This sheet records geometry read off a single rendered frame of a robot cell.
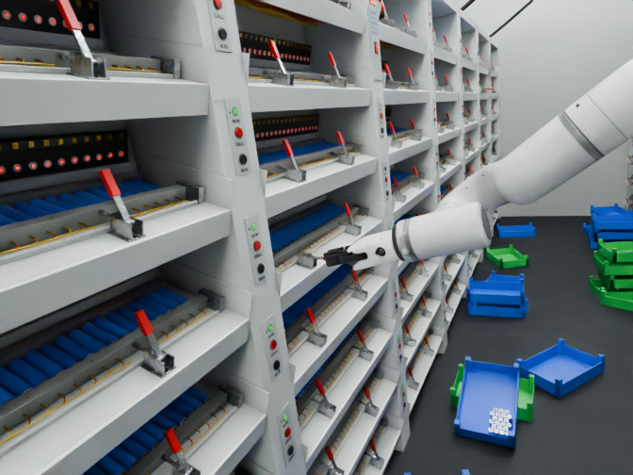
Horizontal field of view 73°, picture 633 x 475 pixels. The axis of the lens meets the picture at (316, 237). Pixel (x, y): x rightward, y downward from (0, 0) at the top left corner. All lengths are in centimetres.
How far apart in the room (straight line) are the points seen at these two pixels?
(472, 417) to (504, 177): 126
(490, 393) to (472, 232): 121
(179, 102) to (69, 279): 28
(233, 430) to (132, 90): 57
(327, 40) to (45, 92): 97
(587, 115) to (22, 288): 73
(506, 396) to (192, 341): 143
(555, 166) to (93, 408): 71
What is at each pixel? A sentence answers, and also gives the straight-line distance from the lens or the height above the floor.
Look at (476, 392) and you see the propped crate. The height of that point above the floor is 8.
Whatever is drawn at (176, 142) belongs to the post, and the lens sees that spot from 76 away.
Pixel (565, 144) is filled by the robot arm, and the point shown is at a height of 110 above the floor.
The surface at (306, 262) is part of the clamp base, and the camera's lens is 96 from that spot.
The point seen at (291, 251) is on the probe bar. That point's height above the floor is 91.
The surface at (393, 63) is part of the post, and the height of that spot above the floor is 139.
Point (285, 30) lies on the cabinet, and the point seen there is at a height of 144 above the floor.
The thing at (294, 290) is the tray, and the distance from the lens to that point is 89.
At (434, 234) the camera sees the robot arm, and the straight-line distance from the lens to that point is 80.
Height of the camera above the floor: 117
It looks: 15 degrees down
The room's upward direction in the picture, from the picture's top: 7 degrees counter-clockwise
